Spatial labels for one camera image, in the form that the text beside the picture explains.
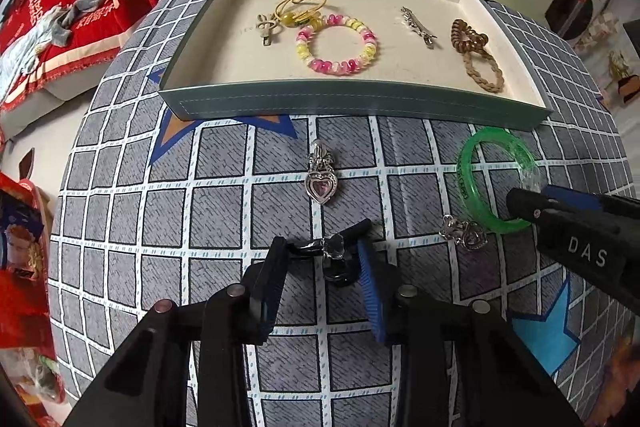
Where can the silver hair clip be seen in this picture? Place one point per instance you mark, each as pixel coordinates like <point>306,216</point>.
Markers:
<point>419,27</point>

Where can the green bangle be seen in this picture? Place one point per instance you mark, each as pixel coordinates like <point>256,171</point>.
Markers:
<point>467,187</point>

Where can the grey garment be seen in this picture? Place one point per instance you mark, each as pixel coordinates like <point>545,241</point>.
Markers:
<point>82,4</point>

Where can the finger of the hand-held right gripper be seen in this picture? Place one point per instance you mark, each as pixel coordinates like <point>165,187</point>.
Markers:
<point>575,198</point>
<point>575,252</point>

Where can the blue snack box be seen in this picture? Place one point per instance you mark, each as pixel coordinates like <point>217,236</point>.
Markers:
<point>20,237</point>

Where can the white washing machine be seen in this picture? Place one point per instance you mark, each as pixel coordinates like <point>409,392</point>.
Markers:
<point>575,2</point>

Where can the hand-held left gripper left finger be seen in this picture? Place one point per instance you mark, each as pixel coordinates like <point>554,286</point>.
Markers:
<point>270,282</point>

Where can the red box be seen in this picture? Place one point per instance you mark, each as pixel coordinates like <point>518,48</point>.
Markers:
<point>25,312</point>

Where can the grey checked tablecloth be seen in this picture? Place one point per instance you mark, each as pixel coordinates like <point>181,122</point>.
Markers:
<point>225,207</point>

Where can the silver heart charm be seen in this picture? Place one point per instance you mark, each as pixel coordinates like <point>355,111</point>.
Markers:
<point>467,234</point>

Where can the silver heart pendant pink stone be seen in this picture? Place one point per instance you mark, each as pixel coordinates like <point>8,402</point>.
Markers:
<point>322,187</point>

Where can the grey-green jewelry tray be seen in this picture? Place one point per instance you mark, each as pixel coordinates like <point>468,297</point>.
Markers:
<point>350,102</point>

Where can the light blue garment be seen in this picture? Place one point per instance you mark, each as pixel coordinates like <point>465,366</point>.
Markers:
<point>22,47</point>

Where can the grey sofa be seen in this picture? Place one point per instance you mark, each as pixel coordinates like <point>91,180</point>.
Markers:
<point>60,92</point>

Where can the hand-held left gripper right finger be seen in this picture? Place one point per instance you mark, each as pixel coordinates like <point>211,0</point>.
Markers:
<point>374,292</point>

